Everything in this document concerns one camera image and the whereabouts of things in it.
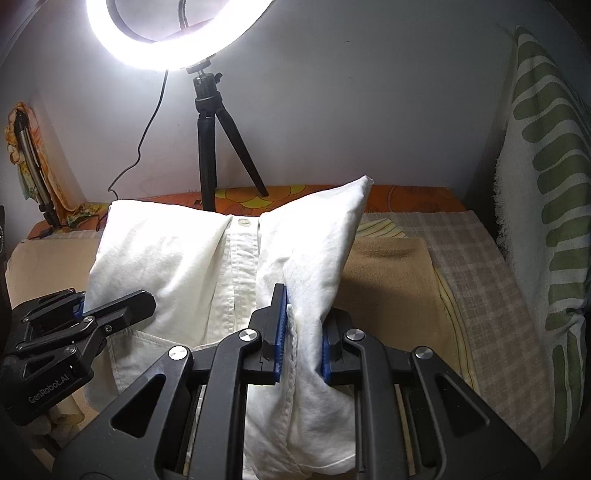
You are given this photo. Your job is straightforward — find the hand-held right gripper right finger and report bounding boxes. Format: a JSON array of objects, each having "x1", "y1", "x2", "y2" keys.
[{"x1": 320, "y1": 310, "x2": 541, "y2": 480}]

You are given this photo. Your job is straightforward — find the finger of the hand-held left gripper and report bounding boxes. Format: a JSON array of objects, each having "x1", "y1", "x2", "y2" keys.
[
  {"x1": 9, "y1": 288, "x2": 88, "y2": 335},
  {"x1": 13, "y1": 290, "x2": 158, "y2": 358}
]

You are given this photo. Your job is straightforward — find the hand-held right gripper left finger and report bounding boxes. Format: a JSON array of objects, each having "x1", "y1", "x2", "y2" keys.
[{"x1": 53, "y1": 283, "x2": 291, "y2": 480}]

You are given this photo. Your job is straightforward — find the white button shirt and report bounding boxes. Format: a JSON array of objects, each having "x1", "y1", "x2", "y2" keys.
[{"x1": 83, "y1": 175, "x2": 374, "y2": 474}]

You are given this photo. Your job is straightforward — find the beige blanket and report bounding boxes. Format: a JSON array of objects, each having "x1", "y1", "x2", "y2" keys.
[{"x1": 4, "y1": 237, "x2": 476, "y2": 462}]

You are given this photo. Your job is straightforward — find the folded tripod stand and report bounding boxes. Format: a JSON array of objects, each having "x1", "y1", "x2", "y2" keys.
[{"x1": 14, "y1": 111, "x2": 64, "y2": 230}]

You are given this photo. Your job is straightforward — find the colourful printed cloth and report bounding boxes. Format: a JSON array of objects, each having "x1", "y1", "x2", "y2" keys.
[{"x1": 4, "y1": 104, "x2": 110, "y2": 232}]

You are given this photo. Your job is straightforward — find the checked bed sheet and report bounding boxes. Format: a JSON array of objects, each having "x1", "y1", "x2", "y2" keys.
[{"x1": 355, "y1": 210, "x2": 555, "y2": 459}]

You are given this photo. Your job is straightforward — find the black mini tripod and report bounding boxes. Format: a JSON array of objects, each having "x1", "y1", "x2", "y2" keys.
[{"x1": 185, "y1": 60, "x2": 270, "y2": 213}]

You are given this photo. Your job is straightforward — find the orange floral bedsheet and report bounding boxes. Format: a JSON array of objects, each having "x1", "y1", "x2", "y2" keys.
[{"x1": 27, "y1": 184, "x2": 462, "y2": 241}]

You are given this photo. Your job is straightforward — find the green striped white pillow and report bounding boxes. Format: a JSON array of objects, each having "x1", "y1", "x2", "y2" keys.
[{"x1": 494, "y1": 25, "x2": 591, "y2": 459}]

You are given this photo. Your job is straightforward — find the black power cable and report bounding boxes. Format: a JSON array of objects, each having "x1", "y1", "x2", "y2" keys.
[{"x1": 107, "y1": 71, "x2": 168, "y2": 195}]

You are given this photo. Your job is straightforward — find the white ring light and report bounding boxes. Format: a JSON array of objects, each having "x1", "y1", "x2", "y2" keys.
[{"x1": 85, "y1": 0, "x2": 274, "y2": 73}]

